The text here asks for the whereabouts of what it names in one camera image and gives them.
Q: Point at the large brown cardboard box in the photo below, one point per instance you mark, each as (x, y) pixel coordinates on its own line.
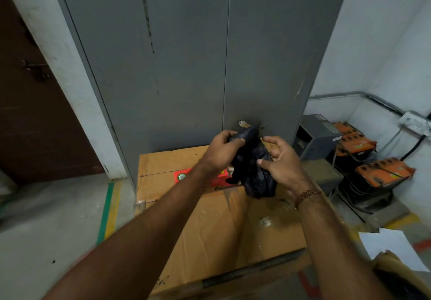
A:
(215, 222)

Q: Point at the orange black battery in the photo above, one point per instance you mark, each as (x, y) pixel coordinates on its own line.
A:
(353, 140)
(384, 171)

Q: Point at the person's right thumb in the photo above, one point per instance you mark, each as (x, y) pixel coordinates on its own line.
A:
(267, 163)

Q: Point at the person's right forearm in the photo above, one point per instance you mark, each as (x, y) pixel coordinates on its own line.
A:
(331, 246)

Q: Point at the person's left forearm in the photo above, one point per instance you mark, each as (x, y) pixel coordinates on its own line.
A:
(134, 242)

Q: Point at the person's left thumb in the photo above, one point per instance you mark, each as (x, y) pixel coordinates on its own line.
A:
(236, 142)

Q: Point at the brown wooden door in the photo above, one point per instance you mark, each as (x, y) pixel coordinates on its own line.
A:
(37, 101)

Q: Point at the metal door latch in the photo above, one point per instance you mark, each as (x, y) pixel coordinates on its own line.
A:
(35, 69)

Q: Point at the white wall socket box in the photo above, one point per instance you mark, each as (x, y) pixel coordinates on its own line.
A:
(414, 122)

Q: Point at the grey inverter unit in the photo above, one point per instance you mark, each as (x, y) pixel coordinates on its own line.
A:
(315, 136)

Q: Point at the black plastic bag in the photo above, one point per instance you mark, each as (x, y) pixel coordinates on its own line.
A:
(253, 165)

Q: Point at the person's right hand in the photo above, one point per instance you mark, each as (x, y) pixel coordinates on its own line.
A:
(286, 165)

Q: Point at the grey concrete block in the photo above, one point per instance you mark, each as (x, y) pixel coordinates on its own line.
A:
(323, 173)

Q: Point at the white paper sheet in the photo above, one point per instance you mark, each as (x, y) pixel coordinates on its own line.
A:
(392, 247)

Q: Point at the person's left hand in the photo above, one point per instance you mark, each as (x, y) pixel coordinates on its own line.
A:
(219, 155)

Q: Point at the grey wall conduit pipe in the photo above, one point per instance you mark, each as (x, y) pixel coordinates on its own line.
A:
(357, 97)

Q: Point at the grey metal cabinet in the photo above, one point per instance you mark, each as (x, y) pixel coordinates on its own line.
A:
(202, 60)

